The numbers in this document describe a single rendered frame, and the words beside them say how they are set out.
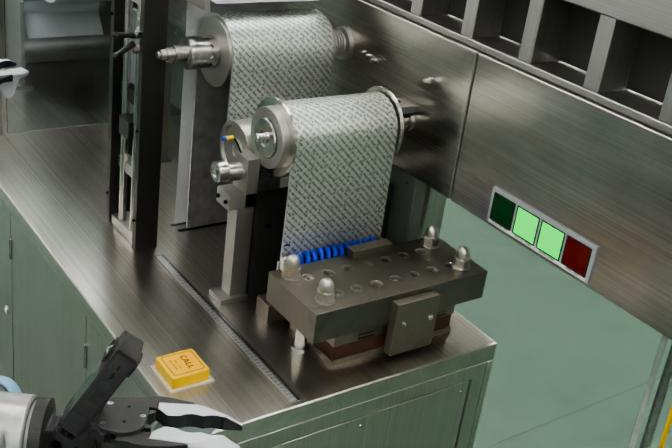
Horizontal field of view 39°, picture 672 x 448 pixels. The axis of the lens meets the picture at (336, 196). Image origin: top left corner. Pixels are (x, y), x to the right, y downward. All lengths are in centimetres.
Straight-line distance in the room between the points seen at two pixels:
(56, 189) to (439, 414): 103
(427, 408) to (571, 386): 168
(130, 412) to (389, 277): 84
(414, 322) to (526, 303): 219
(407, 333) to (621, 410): 179
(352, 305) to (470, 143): 38
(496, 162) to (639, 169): 31
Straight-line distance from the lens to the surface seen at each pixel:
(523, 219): 171
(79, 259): 201
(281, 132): 168
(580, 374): 358
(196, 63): 187
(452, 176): 184
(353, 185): 181
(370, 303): 169
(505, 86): 171
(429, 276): 180
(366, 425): 177
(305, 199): 175
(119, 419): 102
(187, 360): 167
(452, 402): 190
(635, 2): 153
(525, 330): 374
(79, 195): 228
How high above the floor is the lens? 188
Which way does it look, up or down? 24 degrees down
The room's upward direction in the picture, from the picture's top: 8 degrees clockwise
